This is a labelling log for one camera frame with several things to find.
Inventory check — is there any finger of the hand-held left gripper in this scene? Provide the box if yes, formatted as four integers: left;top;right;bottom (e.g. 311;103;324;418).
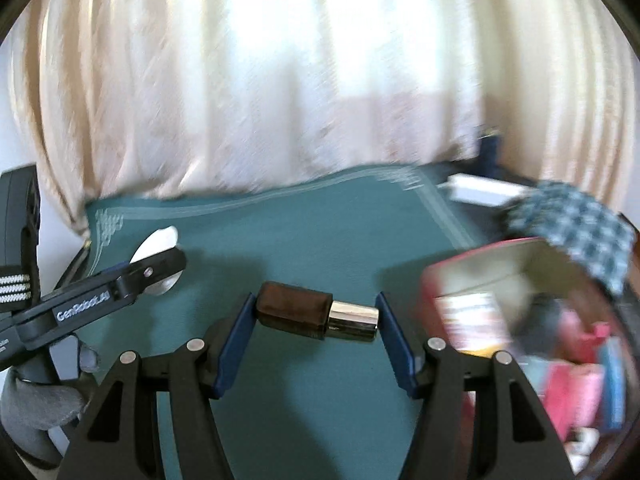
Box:
114;248;187;301

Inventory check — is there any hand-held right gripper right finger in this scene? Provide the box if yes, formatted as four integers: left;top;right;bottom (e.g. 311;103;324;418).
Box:
375;291;576;480

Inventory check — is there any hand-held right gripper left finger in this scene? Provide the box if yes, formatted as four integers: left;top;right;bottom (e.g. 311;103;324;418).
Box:
56;292;258;480

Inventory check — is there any white round disc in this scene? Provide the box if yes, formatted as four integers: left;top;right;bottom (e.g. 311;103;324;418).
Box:
129;227;181;296

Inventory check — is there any brown and silver lipstick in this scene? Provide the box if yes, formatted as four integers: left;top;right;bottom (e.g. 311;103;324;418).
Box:
255;281;379;343

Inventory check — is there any red tin container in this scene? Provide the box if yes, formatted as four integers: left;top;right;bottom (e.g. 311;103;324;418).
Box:
419;237;631;476

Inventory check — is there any person's left hand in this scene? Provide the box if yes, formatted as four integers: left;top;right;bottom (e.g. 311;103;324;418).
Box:
0;340;101;466

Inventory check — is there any green table mat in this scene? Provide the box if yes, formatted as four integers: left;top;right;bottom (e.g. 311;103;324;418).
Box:
65;162;501;480

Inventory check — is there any white box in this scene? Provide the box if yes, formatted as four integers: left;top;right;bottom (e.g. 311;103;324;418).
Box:
440;172;531;207

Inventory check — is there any dark blue object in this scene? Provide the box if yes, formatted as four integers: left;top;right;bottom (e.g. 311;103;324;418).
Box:
477;127;503;178

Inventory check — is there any blue plaid cloth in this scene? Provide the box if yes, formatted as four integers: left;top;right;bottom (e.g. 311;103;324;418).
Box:
502;180;638;296

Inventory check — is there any cream patterned curtain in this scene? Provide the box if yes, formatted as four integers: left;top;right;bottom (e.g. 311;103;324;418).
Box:
10;0;636;236

